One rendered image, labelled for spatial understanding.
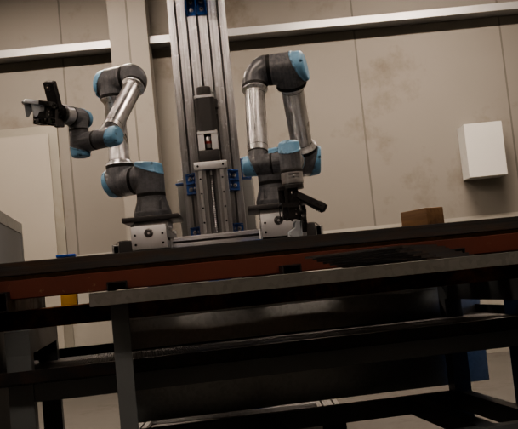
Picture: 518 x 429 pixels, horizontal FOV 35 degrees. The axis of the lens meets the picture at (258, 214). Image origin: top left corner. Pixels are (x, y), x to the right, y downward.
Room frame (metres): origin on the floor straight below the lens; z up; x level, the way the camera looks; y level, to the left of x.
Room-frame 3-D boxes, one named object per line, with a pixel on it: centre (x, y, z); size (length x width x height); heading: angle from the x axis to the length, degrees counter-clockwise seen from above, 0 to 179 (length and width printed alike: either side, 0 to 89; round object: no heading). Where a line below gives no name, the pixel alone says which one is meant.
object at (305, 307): (3.01, -0.14, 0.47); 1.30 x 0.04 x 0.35; 99
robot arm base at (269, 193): (3.34, -0.07, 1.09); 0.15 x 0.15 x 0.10
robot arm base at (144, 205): (3.33, 0.42, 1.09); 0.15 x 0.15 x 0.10
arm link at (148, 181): (3.33, 0.43, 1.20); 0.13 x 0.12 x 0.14; 65
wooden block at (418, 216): (2.36, -0.46, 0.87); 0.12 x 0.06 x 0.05; 27
